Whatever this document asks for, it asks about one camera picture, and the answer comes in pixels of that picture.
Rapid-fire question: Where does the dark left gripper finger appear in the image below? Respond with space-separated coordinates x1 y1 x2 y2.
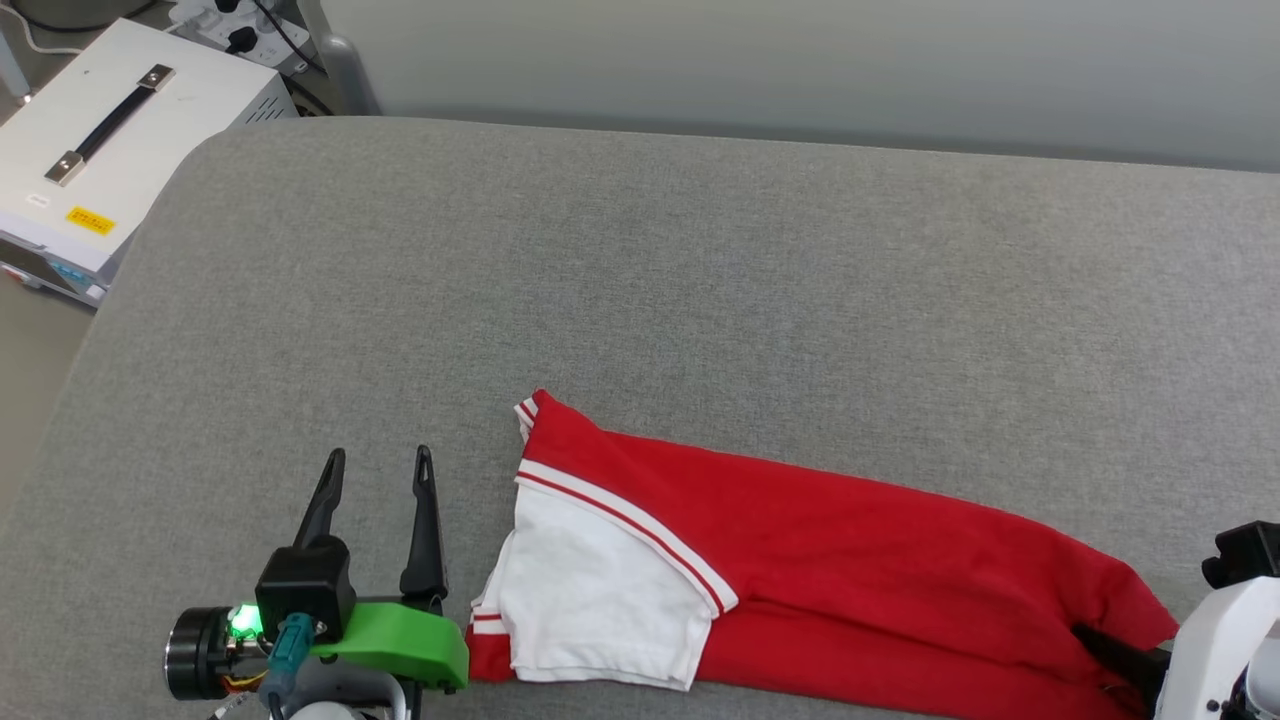
399 445 449 606
293 447 348 551

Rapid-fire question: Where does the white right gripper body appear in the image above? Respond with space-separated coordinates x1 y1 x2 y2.
1155 575 1280 720

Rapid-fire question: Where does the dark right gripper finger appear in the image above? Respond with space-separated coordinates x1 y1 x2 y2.
1072 620 1173 719

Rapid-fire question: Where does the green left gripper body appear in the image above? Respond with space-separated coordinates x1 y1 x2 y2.
164 597 471 702

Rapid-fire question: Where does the red and white shirt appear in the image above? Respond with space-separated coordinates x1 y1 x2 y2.
465 388 1182 720

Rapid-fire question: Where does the white equipment box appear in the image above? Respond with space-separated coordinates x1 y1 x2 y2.
0 18 301 309

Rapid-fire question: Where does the white power strip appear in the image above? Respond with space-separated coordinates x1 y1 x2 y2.
165 0 313 78

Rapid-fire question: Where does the grey metal leg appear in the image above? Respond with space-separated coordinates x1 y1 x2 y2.
0 40 33 104

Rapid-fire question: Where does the left camera cable teal plug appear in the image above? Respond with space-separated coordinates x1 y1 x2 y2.
258 612 317 720

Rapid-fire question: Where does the black strap handle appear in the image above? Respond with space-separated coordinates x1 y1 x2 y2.
44 64 177 188

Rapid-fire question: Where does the grey partition post with foot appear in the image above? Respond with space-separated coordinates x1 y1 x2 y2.
298 0 383 117

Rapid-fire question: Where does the black power cable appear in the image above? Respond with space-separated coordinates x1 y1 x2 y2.
250 0 336 116

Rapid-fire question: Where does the white floor cable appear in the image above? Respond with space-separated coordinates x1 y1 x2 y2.
0 5 86 57

